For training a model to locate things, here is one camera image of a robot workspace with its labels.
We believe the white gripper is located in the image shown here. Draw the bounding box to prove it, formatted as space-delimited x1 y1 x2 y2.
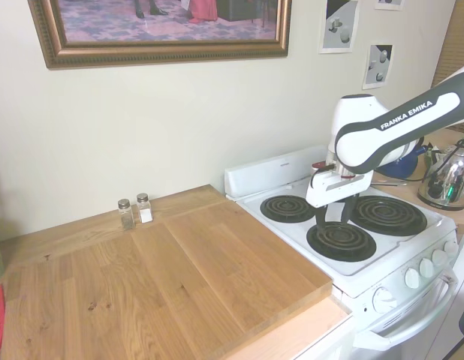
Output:
305 169 373 231

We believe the small black coil burner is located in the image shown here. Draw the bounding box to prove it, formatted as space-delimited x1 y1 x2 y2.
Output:
259 195 318 223
306 220 378 263

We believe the large black coil burner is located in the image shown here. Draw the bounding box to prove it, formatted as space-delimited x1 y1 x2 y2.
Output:
350 194 429 237

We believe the white electric stove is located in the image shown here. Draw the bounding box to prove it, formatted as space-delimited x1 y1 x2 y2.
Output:
224 145 460 360

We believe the blue plastic object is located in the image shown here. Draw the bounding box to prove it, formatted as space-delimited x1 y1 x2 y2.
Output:
377 145 420 182

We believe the large white timer knob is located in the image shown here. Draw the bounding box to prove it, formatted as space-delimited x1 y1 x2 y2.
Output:
372 287 399 314

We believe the shiny steel kettle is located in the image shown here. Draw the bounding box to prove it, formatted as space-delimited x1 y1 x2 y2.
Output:
417 130 464 212

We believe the grey paper poster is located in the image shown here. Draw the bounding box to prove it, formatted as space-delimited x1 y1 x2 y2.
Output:
374 0 406 11
319 0 360 54
362 43 394 91

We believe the large wooden butcher block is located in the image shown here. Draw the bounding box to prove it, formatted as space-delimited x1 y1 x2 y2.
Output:
0 183 335 360

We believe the glass salt shaker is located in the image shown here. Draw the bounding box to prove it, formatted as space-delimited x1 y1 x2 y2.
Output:
135 192 154 224

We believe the brown window blind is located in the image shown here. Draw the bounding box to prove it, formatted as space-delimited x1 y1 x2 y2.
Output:
435 0 464 133

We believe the glass pepper shaker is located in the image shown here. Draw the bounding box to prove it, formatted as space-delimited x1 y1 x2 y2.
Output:
117 198 135 231

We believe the gold framed painting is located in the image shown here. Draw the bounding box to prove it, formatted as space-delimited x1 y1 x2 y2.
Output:
27 0 294 71

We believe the white oven door handle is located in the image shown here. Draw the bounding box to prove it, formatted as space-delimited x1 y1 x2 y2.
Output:
352 269 459 349

